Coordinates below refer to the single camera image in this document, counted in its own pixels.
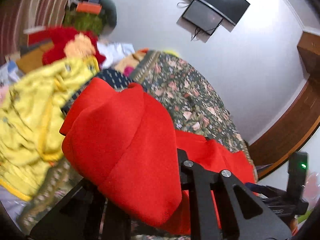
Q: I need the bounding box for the red zip jacket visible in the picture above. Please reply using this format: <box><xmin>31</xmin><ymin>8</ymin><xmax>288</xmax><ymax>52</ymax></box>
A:
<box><xmin>60</xmin><ymin>77</ymin><xmax>255</xmax><ymax>235</ymax></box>

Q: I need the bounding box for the yellow garment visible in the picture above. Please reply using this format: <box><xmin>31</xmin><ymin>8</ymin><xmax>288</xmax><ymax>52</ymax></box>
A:
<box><xmin>1</xmin><ymin>56</ymin><xmax>100</xmax><ymax>202</ymax></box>

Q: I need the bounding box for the floral bed cover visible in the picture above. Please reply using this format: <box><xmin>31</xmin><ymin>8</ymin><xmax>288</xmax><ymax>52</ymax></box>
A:
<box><xmin>16</xmin><ymin>50</ymin><xmax>253</xmax><ymax>234</ymax></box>

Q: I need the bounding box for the navy patterned garment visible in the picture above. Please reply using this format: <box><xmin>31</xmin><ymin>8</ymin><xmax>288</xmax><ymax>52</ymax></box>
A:
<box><xmin>61</xmin><ymin>69</ymin><xmax>134</xmax><ymax>116</ymax></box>

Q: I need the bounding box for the wooden overhead cabinet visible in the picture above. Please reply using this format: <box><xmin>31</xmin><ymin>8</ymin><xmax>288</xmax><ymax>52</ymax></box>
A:
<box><xmin>297</xmin><ymin>31</ymin><xmax>320</xmax><ymax>78</ymax></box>

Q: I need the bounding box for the white sheet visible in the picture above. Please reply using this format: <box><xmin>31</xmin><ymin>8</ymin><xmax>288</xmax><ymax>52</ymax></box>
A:
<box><xmin>97</xmin><ymin>42</ymin><xmax>135</xmax><ymax>69</ymax></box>

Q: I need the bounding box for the peach fluffy garment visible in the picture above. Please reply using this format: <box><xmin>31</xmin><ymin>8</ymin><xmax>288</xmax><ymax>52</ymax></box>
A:
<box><xmin>63</xmin><ymin>33</ymin><xmax>96</xmax><ymax>58</ymax></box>

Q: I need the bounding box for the yellow round object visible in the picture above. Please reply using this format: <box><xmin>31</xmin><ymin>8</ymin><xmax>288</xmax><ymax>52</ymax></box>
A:
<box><xmin>163</xmin><ymin>50</ymin><xmax>180</xmax><ymax>57</ymax></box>

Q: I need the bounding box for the red fluffy garment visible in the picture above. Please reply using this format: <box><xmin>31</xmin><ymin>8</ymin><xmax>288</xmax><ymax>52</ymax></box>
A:
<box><xmin>27</xmin><ymin>26</ymin><xmax>106</xmax><ymax>65</ymax></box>

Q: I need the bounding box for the green patterned box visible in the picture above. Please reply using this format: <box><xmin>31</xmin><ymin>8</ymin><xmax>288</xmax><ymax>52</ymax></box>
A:
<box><xmin>62</xmin><ymin>10</ymin><xmax>104</xmax><ymax>35</ymax></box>

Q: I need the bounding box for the dark green cushion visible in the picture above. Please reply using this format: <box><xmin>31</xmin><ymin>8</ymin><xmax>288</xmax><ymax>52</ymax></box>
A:
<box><xmin>99</xmin><ymin>0</ymin><xmax>117</xmax><ymax>29</ymax></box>

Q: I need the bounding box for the striped pink gold curtain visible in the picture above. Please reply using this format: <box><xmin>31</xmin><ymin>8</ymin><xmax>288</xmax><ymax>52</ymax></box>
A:
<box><xmin>1</xmin><ymin>0</ymin><xmax>68</xmax><ymax>64</ymax></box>

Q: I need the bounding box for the wooden door frame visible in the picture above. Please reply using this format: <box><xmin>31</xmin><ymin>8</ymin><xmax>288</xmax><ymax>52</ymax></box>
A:
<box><xmin>247</xmin><ymin>77</ymin><xmax>320</xmax><ymax>181</ymax></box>

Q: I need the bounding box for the small black wall monitor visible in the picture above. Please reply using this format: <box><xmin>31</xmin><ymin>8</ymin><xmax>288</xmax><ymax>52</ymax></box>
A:
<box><xmin>182</xmin><ymin>0</ymin><xmax>223</xmax><ymax>36</ymax></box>

